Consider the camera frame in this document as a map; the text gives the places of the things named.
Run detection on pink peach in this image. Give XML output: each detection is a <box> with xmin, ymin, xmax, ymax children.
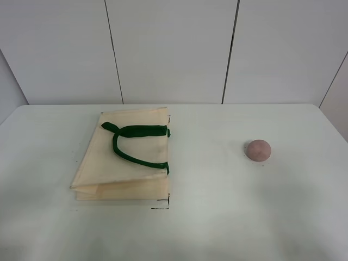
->
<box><xmin>245</xmin><ymin>140</ymin><xmax>271</xmax><ymax>162</ymax></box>

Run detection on cream linen bag green handles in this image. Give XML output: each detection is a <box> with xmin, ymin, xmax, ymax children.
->
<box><xmin>70</xmin><ymin>107</ymin><xmax>170</xmax><ymax>201</ymax></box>

